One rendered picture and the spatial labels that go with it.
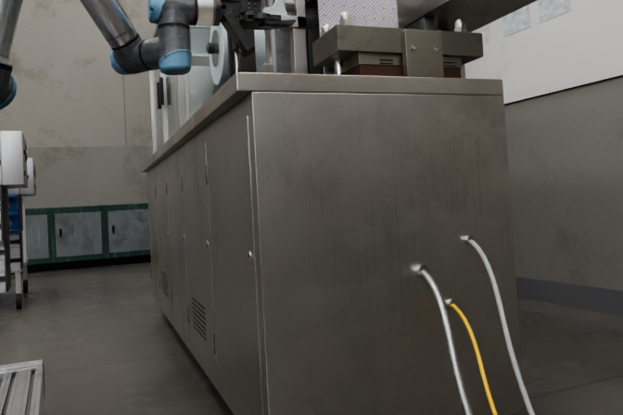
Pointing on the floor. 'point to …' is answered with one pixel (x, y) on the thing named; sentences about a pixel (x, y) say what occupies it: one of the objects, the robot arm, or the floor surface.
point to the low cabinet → (86, 236)
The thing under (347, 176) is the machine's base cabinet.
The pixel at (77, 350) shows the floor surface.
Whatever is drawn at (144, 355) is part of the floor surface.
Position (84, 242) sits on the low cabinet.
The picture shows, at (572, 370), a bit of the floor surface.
